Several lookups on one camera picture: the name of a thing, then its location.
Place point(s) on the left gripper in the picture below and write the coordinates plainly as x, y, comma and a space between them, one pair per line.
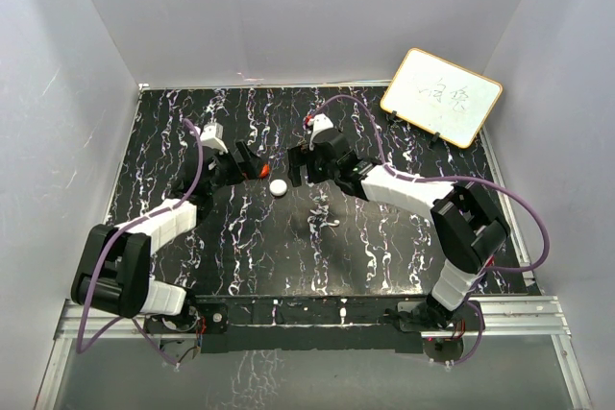
251, 164

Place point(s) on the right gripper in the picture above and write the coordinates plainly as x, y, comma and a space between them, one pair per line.
298, 159

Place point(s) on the orange earbud charging case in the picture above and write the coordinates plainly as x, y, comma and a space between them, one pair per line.
264, 171

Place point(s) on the white round disc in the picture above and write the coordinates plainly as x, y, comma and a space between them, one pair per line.
278, 188

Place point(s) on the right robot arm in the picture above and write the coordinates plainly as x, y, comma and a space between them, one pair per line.
469, 227

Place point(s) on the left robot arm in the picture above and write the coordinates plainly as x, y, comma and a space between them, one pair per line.
117, 266

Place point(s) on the black base bar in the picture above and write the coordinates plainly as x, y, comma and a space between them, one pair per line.
242, 323

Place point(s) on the small whiteboard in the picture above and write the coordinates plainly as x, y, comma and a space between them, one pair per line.
440, 97

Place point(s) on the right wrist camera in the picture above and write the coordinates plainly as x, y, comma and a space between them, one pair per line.
317, 124

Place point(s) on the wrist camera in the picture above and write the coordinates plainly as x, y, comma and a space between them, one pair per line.
317, 124
211, 136

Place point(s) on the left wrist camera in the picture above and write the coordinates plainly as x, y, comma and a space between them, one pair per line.
211, 136

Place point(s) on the aluminium rail frame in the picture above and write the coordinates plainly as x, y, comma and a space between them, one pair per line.
296, 289

